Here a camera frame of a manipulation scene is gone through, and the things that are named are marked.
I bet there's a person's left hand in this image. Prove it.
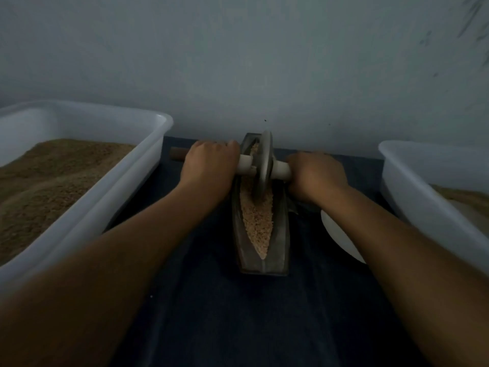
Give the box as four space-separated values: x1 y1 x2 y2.
177 139 241 199

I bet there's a person's right hand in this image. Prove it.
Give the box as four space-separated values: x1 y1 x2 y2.
286 151 351 207

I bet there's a metal grinding wheel with handle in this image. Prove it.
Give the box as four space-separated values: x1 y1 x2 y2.
170 131 292 202

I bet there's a boat-shaped metal grinding trough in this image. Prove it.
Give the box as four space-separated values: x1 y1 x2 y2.
231 133 291 277

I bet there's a large brown grain heap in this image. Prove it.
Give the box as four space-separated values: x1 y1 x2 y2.
0 139 136 266
431 185 489 219

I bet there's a person's right forearm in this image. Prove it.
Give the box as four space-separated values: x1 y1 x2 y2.
319 187 489 367

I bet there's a person's left forearm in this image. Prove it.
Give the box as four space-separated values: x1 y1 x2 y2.
0 183 219 367

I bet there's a white round plate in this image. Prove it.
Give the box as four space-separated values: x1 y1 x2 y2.
320 210 366 265

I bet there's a white plastic tub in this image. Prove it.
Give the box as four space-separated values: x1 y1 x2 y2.
378 140 489 274
0 100 174 295

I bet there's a dark blue table cloth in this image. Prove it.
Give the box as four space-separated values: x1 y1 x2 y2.
107 136 429 367

